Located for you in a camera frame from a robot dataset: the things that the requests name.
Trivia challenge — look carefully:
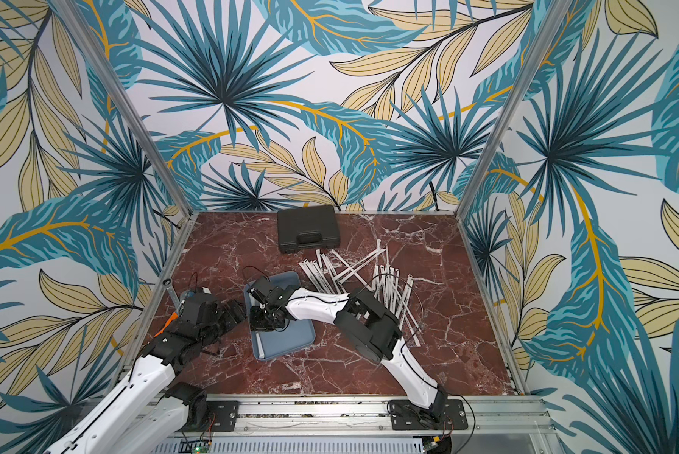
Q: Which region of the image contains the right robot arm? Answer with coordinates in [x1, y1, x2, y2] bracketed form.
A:
[247, 277, 447, 419]

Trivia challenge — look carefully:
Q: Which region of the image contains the green circuit board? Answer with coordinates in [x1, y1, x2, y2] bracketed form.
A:
[178, 441, 212, 454]

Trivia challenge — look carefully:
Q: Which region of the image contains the aluminium front rail frame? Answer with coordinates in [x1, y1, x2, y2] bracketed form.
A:
[60, 393, 565, 454]

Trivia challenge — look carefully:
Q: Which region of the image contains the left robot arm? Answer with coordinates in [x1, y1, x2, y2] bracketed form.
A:
[43, 291, 247, 453]

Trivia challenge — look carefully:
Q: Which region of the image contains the black plastic tool case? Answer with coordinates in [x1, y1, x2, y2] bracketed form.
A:
[277, 205, 341, 253]

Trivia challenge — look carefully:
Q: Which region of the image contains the blue plastic storage tray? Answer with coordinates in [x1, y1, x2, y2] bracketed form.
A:
[243, 281, 316, 361]

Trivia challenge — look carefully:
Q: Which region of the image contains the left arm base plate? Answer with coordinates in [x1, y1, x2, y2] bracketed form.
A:
[181, 400, 239, 432]

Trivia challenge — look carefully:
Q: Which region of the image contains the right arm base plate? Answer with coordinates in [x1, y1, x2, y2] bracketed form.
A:
[386, 399, 469, 431]

